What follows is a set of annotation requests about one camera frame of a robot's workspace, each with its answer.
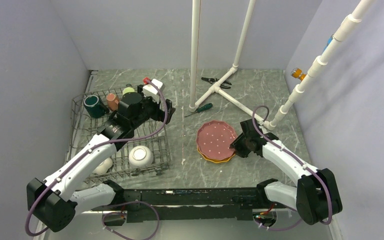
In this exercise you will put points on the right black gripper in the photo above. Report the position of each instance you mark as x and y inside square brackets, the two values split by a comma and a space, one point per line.
[236, 144]

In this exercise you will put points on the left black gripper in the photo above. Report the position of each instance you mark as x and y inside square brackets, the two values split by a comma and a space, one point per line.
[159, 115]

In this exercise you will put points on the cream yellow-green cup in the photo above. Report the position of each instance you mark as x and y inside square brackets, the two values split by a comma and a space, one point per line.
[128, 90]

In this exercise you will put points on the pink mug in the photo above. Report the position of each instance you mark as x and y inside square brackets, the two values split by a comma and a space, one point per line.
[112, 101]

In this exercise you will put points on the pink dotted plate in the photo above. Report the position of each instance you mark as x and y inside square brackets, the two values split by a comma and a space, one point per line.
[214, 138]

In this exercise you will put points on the yellow plate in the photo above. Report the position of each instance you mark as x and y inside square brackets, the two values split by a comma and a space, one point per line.
[225, 160]

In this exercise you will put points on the white plain bowl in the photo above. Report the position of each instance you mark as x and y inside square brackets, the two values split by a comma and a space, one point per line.
[140, 156]

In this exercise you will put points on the dark green mug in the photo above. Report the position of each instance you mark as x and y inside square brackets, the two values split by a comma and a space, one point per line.
[95, 106]

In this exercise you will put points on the patterned floral bowl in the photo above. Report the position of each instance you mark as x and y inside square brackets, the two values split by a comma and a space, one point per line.
[103, 167]

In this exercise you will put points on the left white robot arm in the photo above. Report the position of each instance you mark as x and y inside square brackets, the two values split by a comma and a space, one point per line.
[52, 203]

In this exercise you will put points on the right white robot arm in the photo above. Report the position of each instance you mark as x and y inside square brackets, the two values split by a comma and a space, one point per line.
[314, 195]

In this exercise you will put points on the black pliers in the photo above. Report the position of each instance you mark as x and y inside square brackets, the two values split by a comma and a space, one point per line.
[225, 85]

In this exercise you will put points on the white PVC diagonal pipe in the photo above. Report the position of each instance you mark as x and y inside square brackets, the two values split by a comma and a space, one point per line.
[349, 23]

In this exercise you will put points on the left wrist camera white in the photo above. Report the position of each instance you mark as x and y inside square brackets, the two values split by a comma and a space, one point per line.
[151, 87]

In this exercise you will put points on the grey wire dish rack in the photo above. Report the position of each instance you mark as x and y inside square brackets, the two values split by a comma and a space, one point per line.
[83, 127]

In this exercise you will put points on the white PVC pipe frame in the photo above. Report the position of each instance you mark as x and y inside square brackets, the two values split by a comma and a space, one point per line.
[195, 102]

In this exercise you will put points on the green handled screwdriver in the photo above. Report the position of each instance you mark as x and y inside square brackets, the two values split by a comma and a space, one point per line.
[201, 109]

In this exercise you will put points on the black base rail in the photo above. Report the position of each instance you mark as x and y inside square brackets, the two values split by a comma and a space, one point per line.
[239, 203]

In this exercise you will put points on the orange yellow wall fitting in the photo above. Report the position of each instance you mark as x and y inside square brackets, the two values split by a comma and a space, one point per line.
[297, 73]

